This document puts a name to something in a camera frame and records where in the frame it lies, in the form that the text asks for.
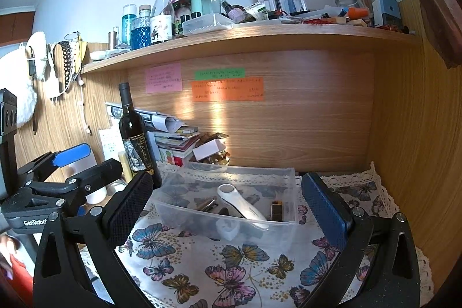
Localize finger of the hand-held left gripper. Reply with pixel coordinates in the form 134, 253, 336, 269
16, 143, 92, 186
25, 159, 124, 218

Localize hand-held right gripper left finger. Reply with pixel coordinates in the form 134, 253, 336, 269
32, 170, 154, 308

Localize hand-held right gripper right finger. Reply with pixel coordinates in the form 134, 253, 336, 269
301, 171, 422, 308

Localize dark brown lipstick case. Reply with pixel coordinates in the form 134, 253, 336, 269
271, 201, 285, 222

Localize clear plastic bin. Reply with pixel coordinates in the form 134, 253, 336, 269
153, 160, 300, 253

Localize silver nail clipper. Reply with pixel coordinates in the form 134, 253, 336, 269
195, 197, 219, 213

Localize white handheld device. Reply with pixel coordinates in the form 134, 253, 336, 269
216, 183, 269, 222

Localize round metal tin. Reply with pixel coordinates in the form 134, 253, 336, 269
108, 180, 127, 195

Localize white paper note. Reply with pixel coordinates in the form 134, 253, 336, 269
98, 128, 123, 164

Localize pale yellow tube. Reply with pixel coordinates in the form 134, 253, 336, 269
119, 151, 134, 184

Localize dark wine bottle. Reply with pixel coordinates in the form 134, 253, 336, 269
118, 82, 163, 188

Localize rolled printed papers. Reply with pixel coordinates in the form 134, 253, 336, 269
105, 102, 181, 133

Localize white fluffy cloth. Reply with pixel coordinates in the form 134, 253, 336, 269
0, 31, 49, 126

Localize stack of books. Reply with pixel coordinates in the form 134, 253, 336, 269
153, 126, 201, 168

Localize butterfly print tablecloth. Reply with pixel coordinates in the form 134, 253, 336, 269
77, 160, 434, 308

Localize black adapter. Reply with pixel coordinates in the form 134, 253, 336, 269
27, 46, 37, 81

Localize small white box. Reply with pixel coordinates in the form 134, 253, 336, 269
192, 139, 226, 161

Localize white dish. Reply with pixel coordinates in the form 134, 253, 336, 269
90, 49, 131, 60

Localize gold foil wrappers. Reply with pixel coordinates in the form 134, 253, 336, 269
198, 132, 232, 166

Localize pink sticky note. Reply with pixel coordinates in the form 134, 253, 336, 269
145, 63, 183, 94

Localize brown wooden cabinet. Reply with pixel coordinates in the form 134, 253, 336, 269
0, 5, 37, 43

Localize blue patterned glass bottle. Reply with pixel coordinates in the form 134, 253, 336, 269
131, 4, 152, 51

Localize teal plastic bottle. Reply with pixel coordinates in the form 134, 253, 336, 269
122, 4, 137, 45

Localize orange sticky note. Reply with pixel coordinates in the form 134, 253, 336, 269
191, 77, 265, 103

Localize green sticky note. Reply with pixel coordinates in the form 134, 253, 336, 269
194, 67, 245, 81

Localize tall clear labelled bottle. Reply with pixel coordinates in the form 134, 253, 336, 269
150, 0, 174, 44

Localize wooden shelf board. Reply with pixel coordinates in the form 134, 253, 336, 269
81, 21, 423, 75

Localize clear lidded plastic box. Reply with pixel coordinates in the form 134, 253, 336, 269
181, 13, 235, 36

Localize pile of small stationery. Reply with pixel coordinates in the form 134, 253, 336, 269
267, 7, 376, 29

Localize blue pencil sharpener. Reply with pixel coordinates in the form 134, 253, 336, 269
372, 0, 402, 29

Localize green and white tube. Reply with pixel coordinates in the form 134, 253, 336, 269
245, 3, 269, 20

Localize striped brown curtain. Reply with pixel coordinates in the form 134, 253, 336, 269
364, 0, 462, 70

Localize white cable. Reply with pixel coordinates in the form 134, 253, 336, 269
76, 72, 91, 135

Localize beaded strap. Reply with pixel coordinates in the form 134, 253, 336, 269
58, 40, 74, 92

